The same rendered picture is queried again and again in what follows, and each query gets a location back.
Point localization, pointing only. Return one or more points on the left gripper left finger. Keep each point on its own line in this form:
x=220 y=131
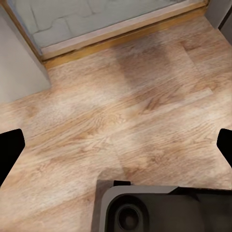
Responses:
x=11 y=145

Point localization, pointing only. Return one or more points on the fixed window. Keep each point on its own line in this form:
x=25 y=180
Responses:
x=62 y=31

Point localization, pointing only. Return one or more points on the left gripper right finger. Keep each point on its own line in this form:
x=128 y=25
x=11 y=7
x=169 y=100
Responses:
x=224 y=143

